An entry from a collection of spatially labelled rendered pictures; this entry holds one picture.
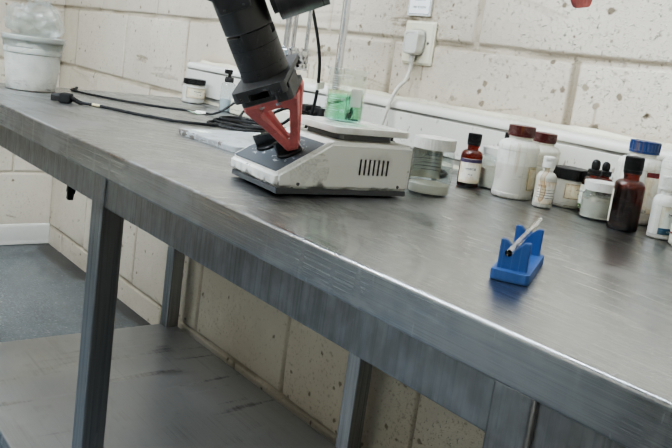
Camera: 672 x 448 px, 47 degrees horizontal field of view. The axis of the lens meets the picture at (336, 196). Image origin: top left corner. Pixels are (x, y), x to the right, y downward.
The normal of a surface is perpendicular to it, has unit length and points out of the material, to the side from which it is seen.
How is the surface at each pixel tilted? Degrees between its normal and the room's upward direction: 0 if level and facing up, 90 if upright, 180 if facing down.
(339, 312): 90
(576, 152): 90
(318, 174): 90
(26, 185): 90
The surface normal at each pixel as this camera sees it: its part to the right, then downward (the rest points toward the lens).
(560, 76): -0.77, 0.00
